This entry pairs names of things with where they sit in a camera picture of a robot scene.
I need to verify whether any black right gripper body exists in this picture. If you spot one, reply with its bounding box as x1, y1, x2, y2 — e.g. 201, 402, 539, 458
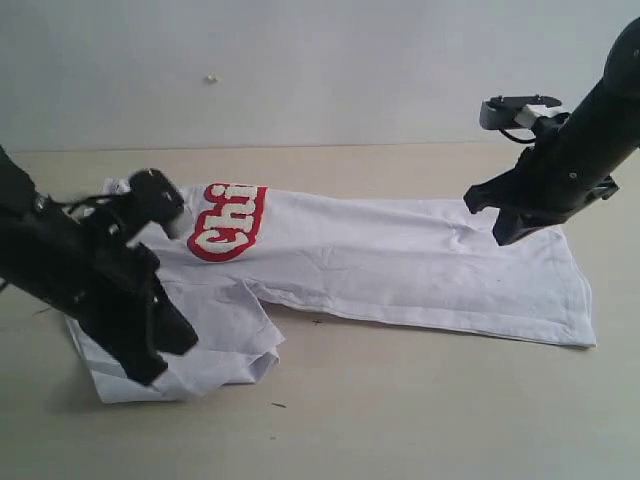
514, 117, 620, 220

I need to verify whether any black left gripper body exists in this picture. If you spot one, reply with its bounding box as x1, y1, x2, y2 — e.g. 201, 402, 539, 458
29, 192, 159, 315

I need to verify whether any white t-shirt red lettering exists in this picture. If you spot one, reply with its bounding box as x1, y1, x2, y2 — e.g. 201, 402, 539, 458
67, 183, 596, 403

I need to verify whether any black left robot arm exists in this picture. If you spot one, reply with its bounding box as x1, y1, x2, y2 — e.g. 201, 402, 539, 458
1, 153, 198, 386

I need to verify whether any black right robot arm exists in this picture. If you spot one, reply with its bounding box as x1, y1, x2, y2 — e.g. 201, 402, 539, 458
463, 20, 639, 246

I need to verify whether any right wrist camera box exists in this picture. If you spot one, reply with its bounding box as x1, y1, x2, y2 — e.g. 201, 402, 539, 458
479, 94, 562, 130

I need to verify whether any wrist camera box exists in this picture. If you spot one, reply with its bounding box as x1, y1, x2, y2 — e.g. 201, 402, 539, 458
479, 94, 562, 130
129, 168, 193, 240

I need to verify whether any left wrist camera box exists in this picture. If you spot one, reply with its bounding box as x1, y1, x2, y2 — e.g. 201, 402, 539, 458
129, 168, 193, 240

